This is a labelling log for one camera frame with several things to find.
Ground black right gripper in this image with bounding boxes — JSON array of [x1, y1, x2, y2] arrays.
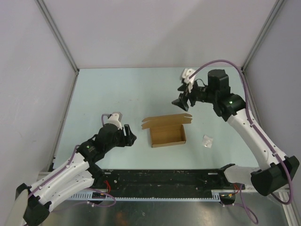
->
[[172, 79, 217, 112]]

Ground brown cardboard box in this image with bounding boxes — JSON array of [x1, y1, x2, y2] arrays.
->
[[142, 113, 192, 148]]

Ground small white plastic piece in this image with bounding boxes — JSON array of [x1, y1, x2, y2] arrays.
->
[[202, 135, 213, 148]]

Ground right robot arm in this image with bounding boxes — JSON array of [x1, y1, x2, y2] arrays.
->
[[172, 69, 300, 196]]

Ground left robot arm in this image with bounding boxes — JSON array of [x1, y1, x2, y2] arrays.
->
[[16, 123, 137, 226]]

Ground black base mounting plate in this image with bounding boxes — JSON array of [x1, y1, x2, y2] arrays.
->
[[92, 168, 241, 199]]

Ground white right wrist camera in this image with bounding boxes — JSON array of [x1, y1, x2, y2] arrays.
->
[[181, 68, 195, 93]]

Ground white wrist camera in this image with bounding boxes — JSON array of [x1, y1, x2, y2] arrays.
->
[[108, 112, 123, 130], [181, 68, 195, 93]]

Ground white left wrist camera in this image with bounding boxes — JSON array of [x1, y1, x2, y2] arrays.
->
[[108, 112, 123, 130]]

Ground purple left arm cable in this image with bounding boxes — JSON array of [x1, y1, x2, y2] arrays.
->
[[25, 113, 117, 212]]

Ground grey slotted cable duct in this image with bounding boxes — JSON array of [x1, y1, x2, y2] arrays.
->
[[70, 189, 222, 202]]

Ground right aluminium corner post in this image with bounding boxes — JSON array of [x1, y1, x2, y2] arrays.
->
[[241, 0, 287, 72]]

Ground aluminium corner post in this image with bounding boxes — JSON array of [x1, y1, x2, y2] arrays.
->
[[241, 0, 287, 72], [34, 0, 79, 74]]

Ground left aluminium corner post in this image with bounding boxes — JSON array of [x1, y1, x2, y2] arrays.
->
[[34, 0, 79, 74]]

